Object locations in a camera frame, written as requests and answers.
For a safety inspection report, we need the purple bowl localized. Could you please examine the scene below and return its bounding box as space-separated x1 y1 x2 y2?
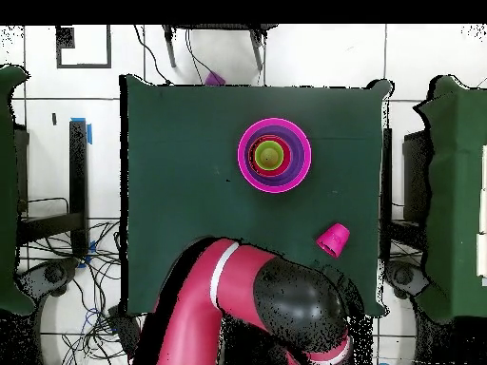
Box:
243 125 306 187

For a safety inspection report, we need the pinkish red cup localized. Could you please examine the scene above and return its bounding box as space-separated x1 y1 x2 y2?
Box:
315 222 352 259

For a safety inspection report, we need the black power brick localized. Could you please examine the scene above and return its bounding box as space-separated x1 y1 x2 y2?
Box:
107 305 142 349

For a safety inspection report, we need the dark grey pedestal leg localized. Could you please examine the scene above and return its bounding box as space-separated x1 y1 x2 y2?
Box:
383 259 431 301
16 257 80 299

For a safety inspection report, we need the black metal stand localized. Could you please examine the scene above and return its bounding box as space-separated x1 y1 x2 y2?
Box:
16 117 93 258
391 128 433 248

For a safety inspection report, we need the green cloth covered table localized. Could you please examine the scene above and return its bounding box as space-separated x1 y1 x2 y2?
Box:
413 74 487 324
0 64 36 317

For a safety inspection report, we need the small pinkish red bowl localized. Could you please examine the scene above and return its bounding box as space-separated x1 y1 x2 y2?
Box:
247 135 292 179

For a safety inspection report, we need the small purple object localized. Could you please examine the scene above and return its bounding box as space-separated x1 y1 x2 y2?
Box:
204 70 226 87

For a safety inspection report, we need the large pink bowl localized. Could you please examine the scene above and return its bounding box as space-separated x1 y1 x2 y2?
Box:
237 117 313 194

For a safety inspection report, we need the green cup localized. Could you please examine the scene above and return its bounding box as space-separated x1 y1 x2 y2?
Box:
253 140 285 171

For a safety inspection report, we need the dark green tablecloth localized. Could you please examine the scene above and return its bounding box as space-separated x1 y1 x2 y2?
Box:
119 73 393 317

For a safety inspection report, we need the tangle of cables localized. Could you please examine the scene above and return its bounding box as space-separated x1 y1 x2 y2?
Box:
16 218 134 365

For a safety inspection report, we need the black square frame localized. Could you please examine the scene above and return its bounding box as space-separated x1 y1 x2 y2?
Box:
55 24 112 70

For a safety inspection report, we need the black camera tripod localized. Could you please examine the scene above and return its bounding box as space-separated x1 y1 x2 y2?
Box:
162 24 279 71

